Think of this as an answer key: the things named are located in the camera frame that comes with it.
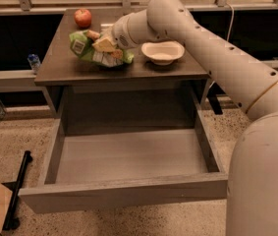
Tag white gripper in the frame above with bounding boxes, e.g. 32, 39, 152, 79
86, 14, 138, 52

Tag green rice chip bag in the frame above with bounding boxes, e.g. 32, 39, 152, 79
69, 29, 134, 67

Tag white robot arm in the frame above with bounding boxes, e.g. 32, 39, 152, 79
103, 0, 278, 236

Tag grey cabinet counter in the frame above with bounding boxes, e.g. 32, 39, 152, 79
35, 9, 209, 107

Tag open grey drawer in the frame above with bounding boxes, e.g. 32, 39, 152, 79
20, 88, 228, 213

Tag red apple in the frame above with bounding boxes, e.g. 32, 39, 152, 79
74, 9, 92, 28

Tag white bowl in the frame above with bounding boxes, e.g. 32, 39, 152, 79
141, 41, 185, 66

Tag plastic water bottle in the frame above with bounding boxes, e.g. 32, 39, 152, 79
28, 54, 41, 75

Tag black metal bar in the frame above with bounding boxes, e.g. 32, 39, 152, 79
3, 150, 32, 231

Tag grey window ledge rail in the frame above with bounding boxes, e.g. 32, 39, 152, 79
0, 59, 278, 94

